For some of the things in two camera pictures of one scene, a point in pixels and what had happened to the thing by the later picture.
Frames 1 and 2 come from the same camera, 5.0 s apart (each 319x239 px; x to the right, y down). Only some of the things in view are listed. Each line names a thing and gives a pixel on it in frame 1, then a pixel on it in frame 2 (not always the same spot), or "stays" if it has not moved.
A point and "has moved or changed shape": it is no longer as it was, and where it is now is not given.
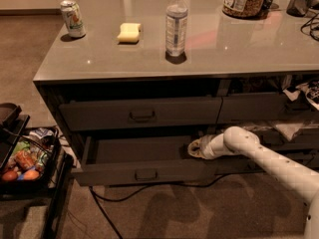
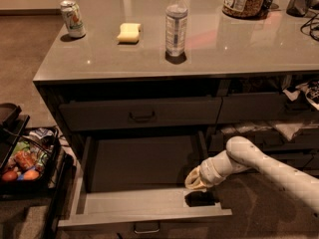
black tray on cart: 12,126 stays
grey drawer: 143,160 has moved or changed shape
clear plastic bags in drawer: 287,129 stays
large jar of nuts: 246,1 stays
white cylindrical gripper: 206,147 to 208,173
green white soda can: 73,18 stays
